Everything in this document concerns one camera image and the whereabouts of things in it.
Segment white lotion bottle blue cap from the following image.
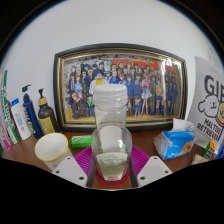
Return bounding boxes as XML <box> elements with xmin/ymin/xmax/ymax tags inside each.
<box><xmin>10</xmin><ymin>97</ymin><xmax>33</xmax><ymax>141</ymax></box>

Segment colourful puzzle cube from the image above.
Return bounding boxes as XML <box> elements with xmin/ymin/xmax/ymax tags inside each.
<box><xmin>203</xmin><ymin>139</ymin><xmax>217</xmax><ymax>160</ymax></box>

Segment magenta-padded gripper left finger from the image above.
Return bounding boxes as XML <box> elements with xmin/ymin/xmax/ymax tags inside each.
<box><xmin>52</xmin><ymin>145</ymin><xmax>98</xmax><ymax>188</ymax></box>

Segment brown pump bottle yellow label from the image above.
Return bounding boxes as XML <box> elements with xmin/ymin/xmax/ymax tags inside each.
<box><xmin>37</xmin><ymin>87</ymin><xmax>60</xmax><ymax>135</ymax></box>

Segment clear plastic drink bottle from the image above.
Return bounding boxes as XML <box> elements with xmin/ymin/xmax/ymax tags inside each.
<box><xmin>90</xmin><ymin>83</ymin><xmax>133</xmax><ymax>183</ymax></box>

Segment small green pack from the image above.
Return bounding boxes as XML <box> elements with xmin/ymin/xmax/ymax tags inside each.
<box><xmin>69</xmin><ymin>134</ymin><xmax>93</xmax><ymax>150</ymax></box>

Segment small patterned packet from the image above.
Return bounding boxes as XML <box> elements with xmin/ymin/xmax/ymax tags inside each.
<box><xmin>190</xmin><ymin>153</ymin><xmax>210</xmax><ymax>166</ymax></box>

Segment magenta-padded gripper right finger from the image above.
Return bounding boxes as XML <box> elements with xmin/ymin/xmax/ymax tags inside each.
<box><xmin>128</xmin><ymin>145</ymin><xmax>173</xmax><ymax>189</ymax></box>

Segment framed group picture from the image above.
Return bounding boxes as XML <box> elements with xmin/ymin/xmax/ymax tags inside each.
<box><xmin>52</xmin><ymin>42</ymin><xmax>188</xmax><ymax>133</ymax></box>

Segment dark blue pump bottle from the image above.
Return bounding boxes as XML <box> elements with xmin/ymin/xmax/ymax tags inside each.
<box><xmin>21</xmin><ymin>83</ymin><xmax>44</xmax><ymax>139</ymax></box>

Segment tall white green tube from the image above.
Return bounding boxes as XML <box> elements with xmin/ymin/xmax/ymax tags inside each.
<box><xmin>0</xmin><ymin>69</ymin><xmax>20</xmax><ymax>145</ymax></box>

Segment blue tissue pack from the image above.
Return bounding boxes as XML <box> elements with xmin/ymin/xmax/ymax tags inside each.
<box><xmin>153</xmin><ymin>118</ymin><xmax>198</xmax><ymax>161</ymax></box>

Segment white printed paper gift bag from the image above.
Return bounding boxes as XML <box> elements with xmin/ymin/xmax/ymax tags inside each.
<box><xmin>186</xmin><ymin>55</ymin><xmax>224</xmax><ymax>151</ymax></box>

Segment tall pink printed box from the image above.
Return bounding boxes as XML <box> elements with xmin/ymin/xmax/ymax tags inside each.
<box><xmin>0</xmin><ymin>123</ymin><xmax>13</xmax><ymax>152</ymax></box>

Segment white mug with yellow rim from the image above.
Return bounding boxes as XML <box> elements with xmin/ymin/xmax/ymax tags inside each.
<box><xmin>34</xmin><ymin>132</ymin><xmax>73</xmax><ymax>172</ymax></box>

